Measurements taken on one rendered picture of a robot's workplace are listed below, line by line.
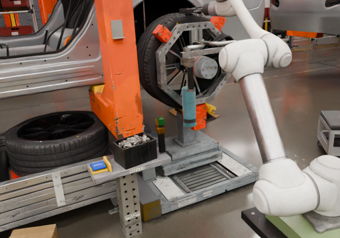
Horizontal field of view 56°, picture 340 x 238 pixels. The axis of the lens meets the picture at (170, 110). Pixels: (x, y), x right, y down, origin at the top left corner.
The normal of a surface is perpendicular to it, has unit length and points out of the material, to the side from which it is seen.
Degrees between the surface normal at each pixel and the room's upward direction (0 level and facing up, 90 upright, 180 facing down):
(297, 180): 49
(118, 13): 90
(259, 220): 0
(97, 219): 0
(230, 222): 0
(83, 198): 90
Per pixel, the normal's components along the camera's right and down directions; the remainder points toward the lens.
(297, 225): -0.06, -0.93
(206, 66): 0.44, 0.27
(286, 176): 0.04, -0.35
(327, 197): 0.18, 0.22
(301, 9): -0.89, 0.16
